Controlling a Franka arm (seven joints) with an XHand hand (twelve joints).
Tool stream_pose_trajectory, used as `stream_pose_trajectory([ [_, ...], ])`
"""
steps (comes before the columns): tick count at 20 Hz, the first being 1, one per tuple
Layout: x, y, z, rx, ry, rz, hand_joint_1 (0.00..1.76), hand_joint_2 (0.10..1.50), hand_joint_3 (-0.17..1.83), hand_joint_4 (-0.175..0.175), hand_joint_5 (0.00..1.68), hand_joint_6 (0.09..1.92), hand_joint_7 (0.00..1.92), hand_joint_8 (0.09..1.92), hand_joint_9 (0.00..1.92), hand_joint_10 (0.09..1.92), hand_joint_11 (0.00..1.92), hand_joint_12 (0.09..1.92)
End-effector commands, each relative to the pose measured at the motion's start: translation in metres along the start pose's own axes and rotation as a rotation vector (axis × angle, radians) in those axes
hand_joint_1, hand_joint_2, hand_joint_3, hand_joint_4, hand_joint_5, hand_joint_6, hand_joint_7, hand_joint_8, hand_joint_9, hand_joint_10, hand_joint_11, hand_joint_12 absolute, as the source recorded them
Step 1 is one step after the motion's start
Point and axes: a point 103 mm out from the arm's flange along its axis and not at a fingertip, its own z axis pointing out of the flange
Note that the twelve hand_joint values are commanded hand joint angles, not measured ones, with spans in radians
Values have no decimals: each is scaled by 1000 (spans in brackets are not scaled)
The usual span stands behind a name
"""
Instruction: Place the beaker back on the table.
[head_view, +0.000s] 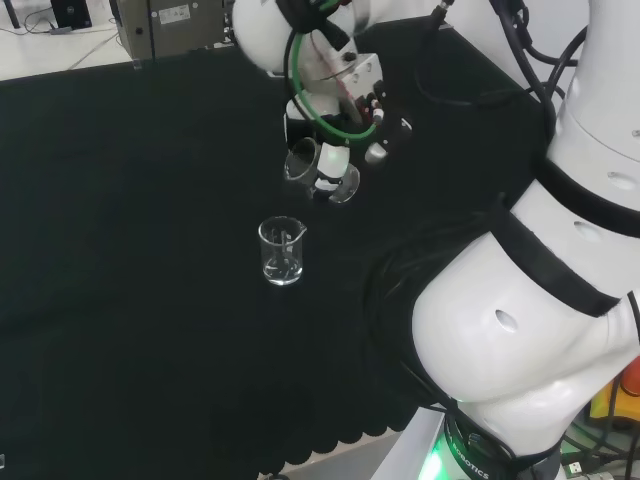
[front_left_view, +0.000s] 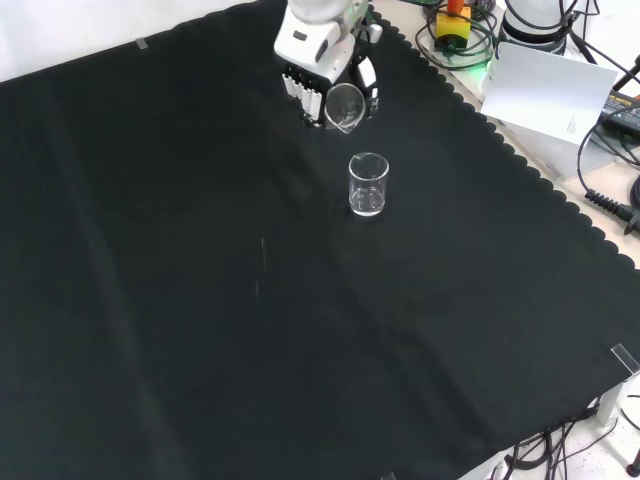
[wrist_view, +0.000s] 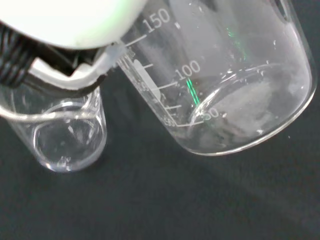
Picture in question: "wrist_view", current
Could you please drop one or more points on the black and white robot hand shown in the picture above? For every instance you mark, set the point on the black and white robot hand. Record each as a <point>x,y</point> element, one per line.
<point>62,22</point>

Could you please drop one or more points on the small clear glass beaker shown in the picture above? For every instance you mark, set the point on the small clear glass beaker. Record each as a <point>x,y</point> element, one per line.
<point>70,140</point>

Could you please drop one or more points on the black bench cloth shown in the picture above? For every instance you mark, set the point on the black bench cloth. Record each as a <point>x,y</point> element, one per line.
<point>175,200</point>

